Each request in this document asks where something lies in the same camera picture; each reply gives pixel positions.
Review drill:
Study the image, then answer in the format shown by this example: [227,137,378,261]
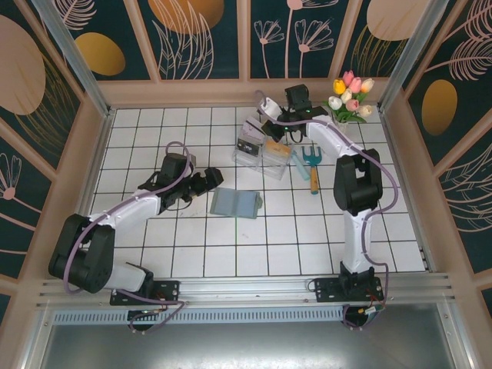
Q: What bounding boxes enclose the clear acrylic card organizer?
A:
[231,115,295,181]

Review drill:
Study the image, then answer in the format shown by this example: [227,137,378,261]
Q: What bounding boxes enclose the aluminium table side rail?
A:
[378,109,439,274]
[71,109,116,280]

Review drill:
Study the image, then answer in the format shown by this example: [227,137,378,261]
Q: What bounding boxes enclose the wall panel cream circle gold lines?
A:
[0,0,85,172]

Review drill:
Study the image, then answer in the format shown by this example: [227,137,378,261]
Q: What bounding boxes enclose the aluminium frame post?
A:
[32,0,116,118]
[376,0,437,115]

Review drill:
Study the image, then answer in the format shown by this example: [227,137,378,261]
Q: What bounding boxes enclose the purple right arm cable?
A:
[254,90,399,331]

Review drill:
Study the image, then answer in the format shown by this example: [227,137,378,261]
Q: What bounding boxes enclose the wall panel pink flowers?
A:
[249,0,364,80]

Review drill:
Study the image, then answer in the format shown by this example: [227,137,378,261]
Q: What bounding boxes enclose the light teal garden trowel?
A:
[290,149,311,182]

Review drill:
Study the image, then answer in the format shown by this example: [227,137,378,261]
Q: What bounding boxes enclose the gold card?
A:
[264,140,292,161]

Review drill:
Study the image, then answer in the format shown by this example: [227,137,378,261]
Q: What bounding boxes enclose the aluminium mounting rail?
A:
[36,271,458,309]

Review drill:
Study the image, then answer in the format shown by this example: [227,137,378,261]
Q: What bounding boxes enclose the wall panel gold oval feather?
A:
[401,0,492,168]

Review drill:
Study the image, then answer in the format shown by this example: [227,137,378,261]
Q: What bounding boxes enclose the tulip bouquet in vase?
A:
[321,99,368,125]

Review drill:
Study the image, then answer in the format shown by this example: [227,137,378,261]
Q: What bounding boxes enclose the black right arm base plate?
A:
[313,276,385,304]

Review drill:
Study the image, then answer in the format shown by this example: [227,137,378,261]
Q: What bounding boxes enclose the grey slotted cable duct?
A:
[52,307,347,324]

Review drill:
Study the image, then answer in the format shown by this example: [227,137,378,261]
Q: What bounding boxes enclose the wall panel single flower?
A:
[0,122,58,280]

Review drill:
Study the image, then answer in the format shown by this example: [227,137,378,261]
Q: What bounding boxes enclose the white picture card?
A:
[242,117,267,142]

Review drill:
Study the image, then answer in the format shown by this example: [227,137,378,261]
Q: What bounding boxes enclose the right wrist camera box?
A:
[262,98,283,118]

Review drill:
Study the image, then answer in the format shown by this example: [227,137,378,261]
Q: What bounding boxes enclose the teal rake yellow handle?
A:
[301,145,324,196]

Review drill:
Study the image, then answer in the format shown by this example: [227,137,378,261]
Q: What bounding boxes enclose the wall panel pink feather leaves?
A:
[436,130,492,276]

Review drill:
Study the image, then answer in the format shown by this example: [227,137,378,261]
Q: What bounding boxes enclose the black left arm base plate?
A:
[110,279,181,308]

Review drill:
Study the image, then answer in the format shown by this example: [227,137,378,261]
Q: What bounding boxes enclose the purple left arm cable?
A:
[61,141,193,334]

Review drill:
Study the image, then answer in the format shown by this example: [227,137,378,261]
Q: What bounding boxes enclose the grey metal sheet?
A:
[21,301,476,369]

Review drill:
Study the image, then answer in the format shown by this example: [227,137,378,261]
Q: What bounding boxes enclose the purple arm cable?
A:
[61,141,193,334]
[254,90,399,331]

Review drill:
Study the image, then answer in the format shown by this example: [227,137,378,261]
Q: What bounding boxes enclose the wall panel orange circle leaves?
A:
[136,0,247,81]

